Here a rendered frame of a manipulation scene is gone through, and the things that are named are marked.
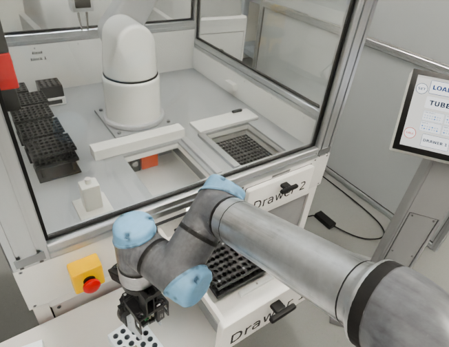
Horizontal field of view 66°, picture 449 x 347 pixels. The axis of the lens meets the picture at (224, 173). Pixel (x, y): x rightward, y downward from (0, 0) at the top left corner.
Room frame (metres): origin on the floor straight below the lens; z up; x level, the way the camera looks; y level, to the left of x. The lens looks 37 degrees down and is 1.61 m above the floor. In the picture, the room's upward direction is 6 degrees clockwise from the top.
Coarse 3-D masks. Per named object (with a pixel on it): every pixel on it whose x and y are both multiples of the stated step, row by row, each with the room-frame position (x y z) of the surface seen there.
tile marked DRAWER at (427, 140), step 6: (426, 138) 1.13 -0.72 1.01; (432, 138) 1.13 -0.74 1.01; (438, 138) 1.13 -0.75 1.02; (444, 138) 1.12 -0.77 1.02; (420, 144) 1.12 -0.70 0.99; (426, 144) 1.12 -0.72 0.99; (432, 144) 1.12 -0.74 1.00; (438, 144) 1.11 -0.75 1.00; (444, 144) 1.11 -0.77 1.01; (444, 150) 1.10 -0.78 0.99
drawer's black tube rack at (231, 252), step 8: (216, 248) 0.61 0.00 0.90; (224, 248) 0.62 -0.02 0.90; (216, 256) 0.59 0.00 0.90; (224, 256) 0.59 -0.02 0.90; (232, 256) 0.59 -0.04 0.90; (240, 256) 0.60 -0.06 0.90; (208, 264) 0.56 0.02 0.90; (216, 264) 0.59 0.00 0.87; (224, 264) 0.56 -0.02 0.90; (232, 264) 0.57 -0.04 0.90; (240, 264) 0.57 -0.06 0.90; (248, 264) 0.57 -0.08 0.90; (216, 272) 0.56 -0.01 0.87; (224, 272) 0.54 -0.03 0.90; (232, 272) 0.54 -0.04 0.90; (256, 272) 0.58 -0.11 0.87; (264, 272) 0.58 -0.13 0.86; (216, 280) 0.54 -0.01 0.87; (240, 280) 0.55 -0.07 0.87; (248, 280) 0.55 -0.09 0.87; (216, 288) 0.51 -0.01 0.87; (224, 288) 0.51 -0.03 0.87; (232, 288) 0.52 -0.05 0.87; (216, 296) 0.49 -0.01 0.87
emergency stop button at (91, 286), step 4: (88, 280) 0.48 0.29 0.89; (92, 280) 0.48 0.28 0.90; (96, 280) 0.49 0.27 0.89; (84, 284) 0.47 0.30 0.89; (88, 284) 0.47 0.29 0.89; (92, 284) 0.48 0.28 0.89; (96, 284) 0.48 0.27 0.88; (100, 284) 0.49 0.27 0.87; (84, 288) 0.47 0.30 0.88; (88, 288) 0.47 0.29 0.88; (92, 288) 0.47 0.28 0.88; (96, 288) 0.48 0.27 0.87; (88, 292) 0.47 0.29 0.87; (92, 292) 0.47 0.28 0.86
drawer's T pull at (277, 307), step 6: (270, 306) 0.46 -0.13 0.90; (276, 306) 0.45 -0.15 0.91; (282, 306) 0.46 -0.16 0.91; (288, 306) 0.46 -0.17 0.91; (294, 306) 0.46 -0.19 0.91; (276, 312) 0.44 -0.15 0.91; (282, 312) 0.44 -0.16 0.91; (288, 312) 0.44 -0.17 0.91; (270, 318) 0.42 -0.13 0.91; (276, 318) 0.43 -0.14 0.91
